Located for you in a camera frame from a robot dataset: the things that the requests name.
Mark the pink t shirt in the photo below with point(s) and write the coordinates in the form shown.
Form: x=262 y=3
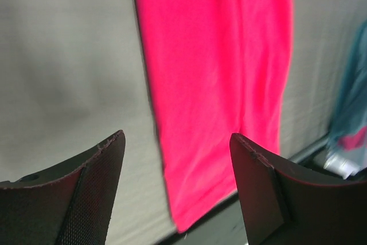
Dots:
x=353 y=141
x=215 y=67

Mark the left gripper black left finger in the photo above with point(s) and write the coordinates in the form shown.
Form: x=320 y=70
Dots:
x=68 y=203

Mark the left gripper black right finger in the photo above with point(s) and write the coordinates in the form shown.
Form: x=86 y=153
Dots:
x=285 y=203

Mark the grey blue t shirt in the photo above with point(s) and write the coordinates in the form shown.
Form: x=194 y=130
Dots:
x=349 y=115

